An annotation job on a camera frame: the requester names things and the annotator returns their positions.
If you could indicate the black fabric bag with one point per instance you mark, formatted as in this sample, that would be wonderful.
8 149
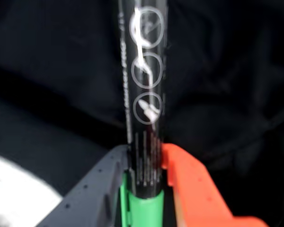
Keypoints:
227 71

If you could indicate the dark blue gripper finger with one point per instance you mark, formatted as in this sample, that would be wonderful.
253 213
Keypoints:
90 196

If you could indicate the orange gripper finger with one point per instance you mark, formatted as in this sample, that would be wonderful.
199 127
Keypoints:
198 196

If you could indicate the green and black marker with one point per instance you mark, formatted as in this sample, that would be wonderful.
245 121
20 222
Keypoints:
144 118

